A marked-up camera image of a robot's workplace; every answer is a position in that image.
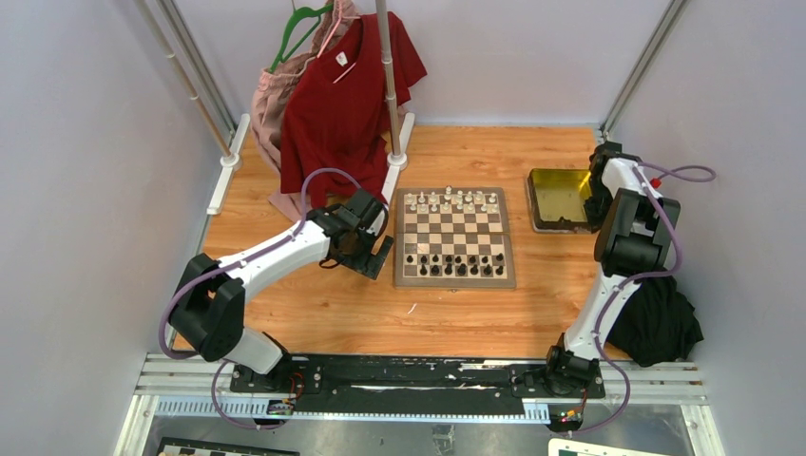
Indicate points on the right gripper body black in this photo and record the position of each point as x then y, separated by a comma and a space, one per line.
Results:
598, 205

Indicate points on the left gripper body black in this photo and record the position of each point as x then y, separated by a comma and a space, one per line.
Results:
360, 258

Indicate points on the gold metal tray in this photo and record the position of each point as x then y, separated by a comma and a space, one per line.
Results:
557, 200

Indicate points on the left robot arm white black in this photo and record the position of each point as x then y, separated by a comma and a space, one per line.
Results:
208, 308

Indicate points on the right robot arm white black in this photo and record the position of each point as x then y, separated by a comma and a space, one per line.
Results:
633, 243

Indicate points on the white chess piece row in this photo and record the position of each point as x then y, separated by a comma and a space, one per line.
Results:
453, 200

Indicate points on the wooden chess board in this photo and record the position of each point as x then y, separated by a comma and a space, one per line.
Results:
482, 239

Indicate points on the red t-shirt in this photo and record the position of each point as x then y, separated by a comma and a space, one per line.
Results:
331, 133

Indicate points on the black cloth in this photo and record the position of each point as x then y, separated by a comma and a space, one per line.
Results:
657, 324

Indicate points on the pink garment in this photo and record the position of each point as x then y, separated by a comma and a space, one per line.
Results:
275, 87

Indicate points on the green clothes hanger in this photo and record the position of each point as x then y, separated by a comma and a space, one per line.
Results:
291, 40

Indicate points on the white clothes rack frame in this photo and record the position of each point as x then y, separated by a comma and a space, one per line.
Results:
177, 46

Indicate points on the black mounting rail base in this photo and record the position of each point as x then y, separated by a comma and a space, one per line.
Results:
405, 385

